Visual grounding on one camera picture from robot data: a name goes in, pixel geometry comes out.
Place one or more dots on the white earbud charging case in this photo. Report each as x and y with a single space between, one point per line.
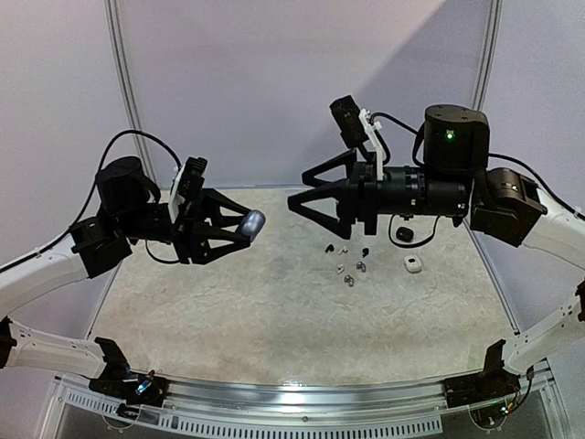
412 264

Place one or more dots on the silver earbud lower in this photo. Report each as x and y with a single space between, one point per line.
349 280

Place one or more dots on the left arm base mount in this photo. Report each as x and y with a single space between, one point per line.
119 381

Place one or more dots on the aluminium front rail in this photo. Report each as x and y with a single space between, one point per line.
210 409

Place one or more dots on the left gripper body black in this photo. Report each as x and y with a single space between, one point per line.
181 235

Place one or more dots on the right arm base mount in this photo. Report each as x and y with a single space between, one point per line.
493 381

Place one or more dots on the silver earbud upper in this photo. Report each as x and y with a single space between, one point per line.
360 265

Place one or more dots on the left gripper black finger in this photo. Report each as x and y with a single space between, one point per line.
213 243
219 210

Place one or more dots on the left aluminium frame post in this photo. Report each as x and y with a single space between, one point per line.
121 64

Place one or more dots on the blue-grey earbud charging case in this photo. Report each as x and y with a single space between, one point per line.
252 224

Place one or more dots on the right aluminium frame post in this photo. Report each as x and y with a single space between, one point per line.
486 63

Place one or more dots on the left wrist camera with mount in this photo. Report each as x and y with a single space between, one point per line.
186 185

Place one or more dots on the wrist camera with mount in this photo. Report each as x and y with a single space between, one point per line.
359 130
186 185

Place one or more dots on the silver earbud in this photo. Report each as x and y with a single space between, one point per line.
349 280
360 265

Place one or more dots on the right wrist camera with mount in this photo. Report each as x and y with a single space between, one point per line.
359 130

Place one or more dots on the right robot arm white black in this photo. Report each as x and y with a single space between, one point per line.
449 177

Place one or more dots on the aluminium frame post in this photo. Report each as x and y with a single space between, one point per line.
486 63
121 64

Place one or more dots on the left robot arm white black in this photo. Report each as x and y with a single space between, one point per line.
131 210

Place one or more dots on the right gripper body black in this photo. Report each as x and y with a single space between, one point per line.
357 193

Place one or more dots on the black earbud charging case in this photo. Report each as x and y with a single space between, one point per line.
404 234

